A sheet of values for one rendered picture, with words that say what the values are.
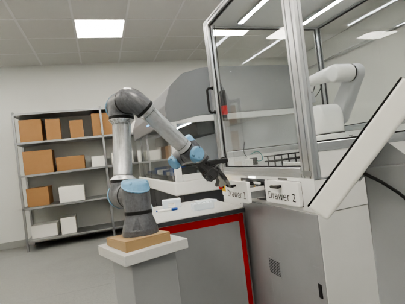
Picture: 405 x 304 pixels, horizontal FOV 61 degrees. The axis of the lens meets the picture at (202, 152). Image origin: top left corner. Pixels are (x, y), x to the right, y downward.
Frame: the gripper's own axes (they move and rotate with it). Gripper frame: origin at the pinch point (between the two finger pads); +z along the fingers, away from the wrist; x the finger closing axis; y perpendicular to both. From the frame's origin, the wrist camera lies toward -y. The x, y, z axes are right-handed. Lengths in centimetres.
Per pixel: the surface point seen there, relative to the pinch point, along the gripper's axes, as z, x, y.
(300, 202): 13.9, 46.0, -6.2
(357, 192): 25, 55, -26
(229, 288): 48, -11, 37
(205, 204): 7.2, -25.2, 12.2
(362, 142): -26, 119, 7
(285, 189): 9.2, 36.4, -9.1
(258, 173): 4.7, 9.3, -14.2
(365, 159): -23, 119, 9
